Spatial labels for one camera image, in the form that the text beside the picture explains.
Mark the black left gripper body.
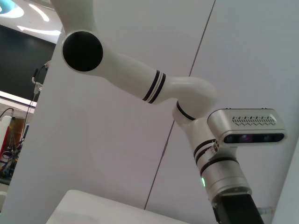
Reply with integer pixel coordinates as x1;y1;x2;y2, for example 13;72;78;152
211;192;265;224

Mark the white cluttered shelf unit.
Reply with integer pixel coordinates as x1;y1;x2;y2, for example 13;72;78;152
0;107;30;187

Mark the ceiling light fixture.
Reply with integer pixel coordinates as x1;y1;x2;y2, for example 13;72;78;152
0;0;62;36

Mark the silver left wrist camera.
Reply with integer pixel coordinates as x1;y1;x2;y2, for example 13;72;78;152
206;107;287;154

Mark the black hanging cable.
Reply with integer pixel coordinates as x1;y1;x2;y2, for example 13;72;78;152
22;62;51;150

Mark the black wall board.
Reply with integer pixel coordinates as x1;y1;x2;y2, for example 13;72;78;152
0;24;57;108

